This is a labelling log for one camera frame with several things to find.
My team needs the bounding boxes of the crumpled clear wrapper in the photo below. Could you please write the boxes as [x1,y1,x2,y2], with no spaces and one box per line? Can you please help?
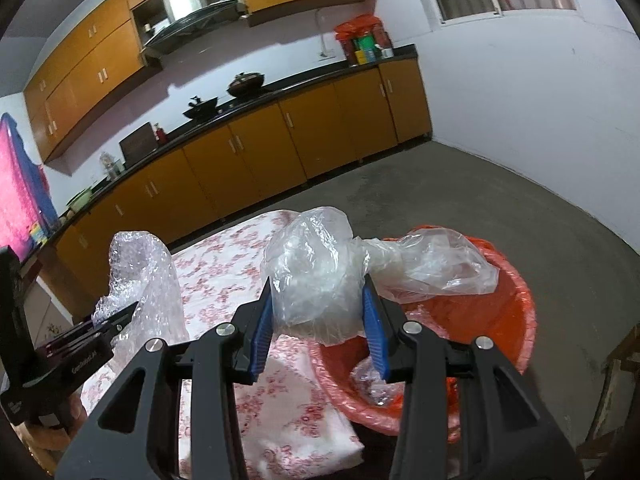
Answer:
[350,357,402,408]

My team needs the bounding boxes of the wooden stool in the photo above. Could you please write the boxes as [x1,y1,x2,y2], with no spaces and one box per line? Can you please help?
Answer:
[575,325,640,461]

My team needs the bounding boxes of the yellow-brown lower kitchen cabinets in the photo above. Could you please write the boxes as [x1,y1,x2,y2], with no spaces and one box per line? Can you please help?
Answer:
[54,57,433,291]

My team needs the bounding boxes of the red bag with containers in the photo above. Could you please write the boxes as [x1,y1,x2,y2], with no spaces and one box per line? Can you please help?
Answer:
[334,15,393,66]

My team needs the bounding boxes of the black kitchen countertop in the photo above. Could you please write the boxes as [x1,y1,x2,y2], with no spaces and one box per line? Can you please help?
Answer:
[20,44,418,266]

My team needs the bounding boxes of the clear plastic bag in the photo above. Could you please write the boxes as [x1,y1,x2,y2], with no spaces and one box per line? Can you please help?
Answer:
[260,206,501,347]

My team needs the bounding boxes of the black wok with utensils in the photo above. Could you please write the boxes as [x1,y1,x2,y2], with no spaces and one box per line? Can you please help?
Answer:
[182,96,221,121]

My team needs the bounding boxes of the long yellow-brown upper cabinets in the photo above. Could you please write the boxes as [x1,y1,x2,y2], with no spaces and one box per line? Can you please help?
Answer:
[22,0,246,163]

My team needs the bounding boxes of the bubble wrap sheet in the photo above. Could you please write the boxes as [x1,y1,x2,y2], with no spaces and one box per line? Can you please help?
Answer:
[91,230,190,361]

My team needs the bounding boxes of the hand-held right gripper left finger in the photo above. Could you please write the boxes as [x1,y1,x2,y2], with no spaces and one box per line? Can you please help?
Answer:
[54,277,281,480]

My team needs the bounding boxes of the tiled counter with flower decal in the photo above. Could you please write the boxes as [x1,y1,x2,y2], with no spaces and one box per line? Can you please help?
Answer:
[35,247,101,346]

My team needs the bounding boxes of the orange plastic basin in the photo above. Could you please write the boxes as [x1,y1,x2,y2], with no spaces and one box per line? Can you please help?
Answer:
[307,224,537,443]

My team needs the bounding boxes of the green enamel basin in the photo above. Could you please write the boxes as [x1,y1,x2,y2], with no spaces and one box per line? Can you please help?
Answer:
[67,187,96,213]

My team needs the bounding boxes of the clear glass jar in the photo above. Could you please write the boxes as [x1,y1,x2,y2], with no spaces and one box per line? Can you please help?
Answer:
[98,151,123,179]

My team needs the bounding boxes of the dark wok with lid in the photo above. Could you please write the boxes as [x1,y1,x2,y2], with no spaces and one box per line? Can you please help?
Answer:
[226,72,266,98]

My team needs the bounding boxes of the steel range hood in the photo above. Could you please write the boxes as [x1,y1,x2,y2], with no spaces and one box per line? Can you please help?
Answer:
[141,0,251,58]

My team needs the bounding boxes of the pink curtain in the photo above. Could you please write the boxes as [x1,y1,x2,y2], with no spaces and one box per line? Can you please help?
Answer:
[0,112,61,261]

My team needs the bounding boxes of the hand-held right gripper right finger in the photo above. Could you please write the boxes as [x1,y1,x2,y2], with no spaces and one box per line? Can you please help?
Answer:
[361,272,586,480]

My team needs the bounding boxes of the red floral white cloth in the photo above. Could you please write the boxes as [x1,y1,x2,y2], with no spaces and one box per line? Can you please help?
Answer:
[80,208,366,473]

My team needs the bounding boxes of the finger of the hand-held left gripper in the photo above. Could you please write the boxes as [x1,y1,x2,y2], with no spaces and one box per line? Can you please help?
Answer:
[35,301,141,358]

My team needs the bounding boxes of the brown cutting board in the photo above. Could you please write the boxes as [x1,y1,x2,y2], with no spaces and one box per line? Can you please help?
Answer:
[119,121,156,161]

